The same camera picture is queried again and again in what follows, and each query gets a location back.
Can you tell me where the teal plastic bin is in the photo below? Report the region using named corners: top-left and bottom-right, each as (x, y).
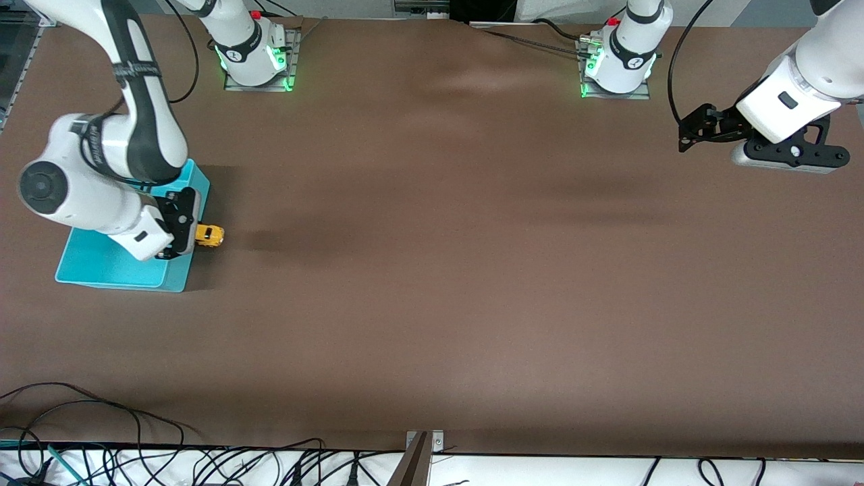
top-left (55, 159), bottom-right (211, 294)

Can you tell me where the grey metal box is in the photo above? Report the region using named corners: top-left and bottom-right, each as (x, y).
top-left (395, 0), bottom-right (450, 20)

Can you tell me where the grey metal bar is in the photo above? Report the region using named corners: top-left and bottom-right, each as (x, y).
top-left (386, 432), bottom-right (431, 486)

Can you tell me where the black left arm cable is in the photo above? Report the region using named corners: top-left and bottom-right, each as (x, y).
top-left (668, 0), bottom-right (718, 128)

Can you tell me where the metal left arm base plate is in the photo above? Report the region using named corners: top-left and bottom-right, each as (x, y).
top-left (577, 37), bottom-right (653, 101)

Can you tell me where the black right arm cable loop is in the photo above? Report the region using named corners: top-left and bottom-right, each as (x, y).
top-left (161, 0), bottom-right (201, 105)

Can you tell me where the black base cable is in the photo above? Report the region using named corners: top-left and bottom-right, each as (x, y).
top-left (532, 18), bottom-right (589, 43)

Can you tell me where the long thin black cable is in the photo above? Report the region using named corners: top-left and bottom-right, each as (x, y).
top-left (0, 382), bottom-right (203, 450)

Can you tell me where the grey flat cable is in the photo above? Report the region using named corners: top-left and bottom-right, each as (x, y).
top-left (469, 22), bottom-right (587, 55)

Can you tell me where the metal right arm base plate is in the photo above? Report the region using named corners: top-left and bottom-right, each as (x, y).
top-left (223, 27), bottom-right (302, 92)

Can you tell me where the aluminium frame profile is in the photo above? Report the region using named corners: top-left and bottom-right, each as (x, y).
top-left (0, 12), bottom-right (45, 130)

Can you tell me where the small metal bracket plate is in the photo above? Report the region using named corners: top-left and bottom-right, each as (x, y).
top-left (406, 430), bottom-right (445, 453)

